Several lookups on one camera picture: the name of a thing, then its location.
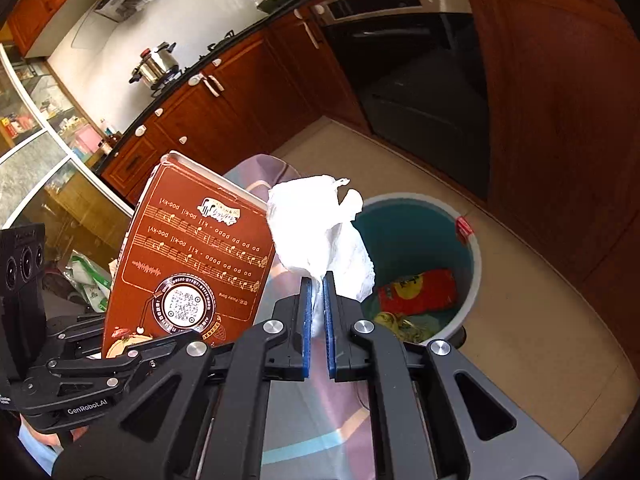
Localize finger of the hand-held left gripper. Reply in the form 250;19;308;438
46;312;107;356
27;339;176;401

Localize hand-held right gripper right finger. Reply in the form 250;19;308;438
322;270;581;480

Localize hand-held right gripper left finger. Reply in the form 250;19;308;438
52;276;313;480

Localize white tissue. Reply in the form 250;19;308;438
266;174;377;336

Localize teal round bin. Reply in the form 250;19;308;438
345;191;483;350

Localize brown printed cardboard box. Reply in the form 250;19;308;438
101;150;276;361

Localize person's left forearm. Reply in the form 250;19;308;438
17;417;68;476

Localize green white plastic bag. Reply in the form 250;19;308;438
62;255;113;313

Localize yellow banana peel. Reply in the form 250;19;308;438
375;311;431;343

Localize red snack packet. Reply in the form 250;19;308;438
377;268;458;317

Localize pink box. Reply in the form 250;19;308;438
70;127;101;156

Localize glass display cabinet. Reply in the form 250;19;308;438
0;42;136;241

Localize wooden base cabinet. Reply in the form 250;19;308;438
100;5;371;206

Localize steel pressure cooker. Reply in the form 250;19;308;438
129;42;181;92

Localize built-in black oven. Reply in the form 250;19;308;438
310;0;491;201

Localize black gas stove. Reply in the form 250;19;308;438
150;30;236;98

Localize wooden cabinet panel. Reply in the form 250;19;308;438
460;0;640;311

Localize white cabinet handles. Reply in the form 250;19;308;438
134;7;323;143

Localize wooden wall cabinet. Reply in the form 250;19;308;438
7;0;108;58

